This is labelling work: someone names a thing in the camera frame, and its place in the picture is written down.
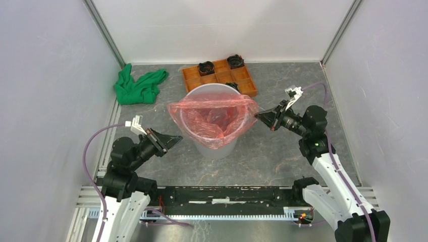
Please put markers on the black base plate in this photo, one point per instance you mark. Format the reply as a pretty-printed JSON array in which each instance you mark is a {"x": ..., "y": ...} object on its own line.
[{"x": 217, "y": 200}]

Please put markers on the orange compartment tray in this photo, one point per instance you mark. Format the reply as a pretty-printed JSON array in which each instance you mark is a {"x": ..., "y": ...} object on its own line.
[{"x": 222, "y": 74}]

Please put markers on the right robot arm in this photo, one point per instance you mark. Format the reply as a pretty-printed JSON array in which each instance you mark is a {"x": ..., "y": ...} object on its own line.
[{"x": 344, "y": 208}]

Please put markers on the rolled black belt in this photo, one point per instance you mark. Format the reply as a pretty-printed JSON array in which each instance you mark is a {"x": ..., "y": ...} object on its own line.
[
  {"x": 235, "y": 61},
  {"x": 206, "y": 68}
]

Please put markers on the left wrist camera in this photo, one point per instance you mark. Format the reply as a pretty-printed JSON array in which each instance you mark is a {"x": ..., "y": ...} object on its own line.
[{"x": 135, "y": 125}]

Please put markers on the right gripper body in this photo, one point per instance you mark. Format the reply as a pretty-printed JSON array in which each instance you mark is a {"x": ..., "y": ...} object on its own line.
[{"x": 280, "y": 115}]

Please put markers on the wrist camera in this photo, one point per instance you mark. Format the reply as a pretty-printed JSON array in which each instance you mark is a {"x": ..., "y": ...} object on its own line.
[
  {"x": 135, "y": 125},
  {"x": 294, "y": 93}
]

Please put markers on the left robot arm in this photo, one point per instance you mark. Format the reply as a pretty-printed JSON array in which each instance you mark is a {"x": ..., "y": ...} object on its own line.
[{"x": 123, "y": 194}]

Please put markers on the red plastic trash bag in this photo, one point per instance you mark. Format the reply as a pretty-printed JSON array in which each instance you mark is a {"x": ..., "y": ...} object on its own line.
[{"x": 214, "y": 120}]

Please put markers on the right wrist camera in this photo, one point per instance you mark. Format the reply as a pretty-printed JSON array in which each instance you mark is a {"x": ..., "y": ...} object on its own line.
[{"x": 294, "y": 93}]

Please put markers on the green cloth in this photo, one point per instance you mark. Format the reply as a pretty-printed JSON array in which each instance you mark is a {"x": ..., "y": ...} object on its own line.
[{"x": 143, "y": 90}]

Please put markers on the grey trash bin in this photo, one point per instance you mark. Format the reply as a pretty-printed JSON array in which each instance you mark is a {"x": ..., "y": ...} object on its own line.
[{"x": 217, "y": 150}]

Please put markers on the rolled black belt right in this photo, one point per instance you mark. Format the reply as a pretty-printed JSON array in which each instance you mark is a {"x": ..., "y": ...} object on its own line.
[{"x": 235, "y": 61}]

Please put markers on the rolled black belt left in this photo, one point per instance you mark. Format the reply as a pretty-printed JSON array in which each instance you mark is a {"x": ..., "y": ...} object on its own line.
[{"x": 206, "y": 68}]

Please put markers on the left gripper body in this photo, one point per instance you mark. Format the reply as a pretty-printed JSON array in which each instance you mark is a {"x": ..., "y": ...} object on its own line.
[{"x": 156, "y": 143}]

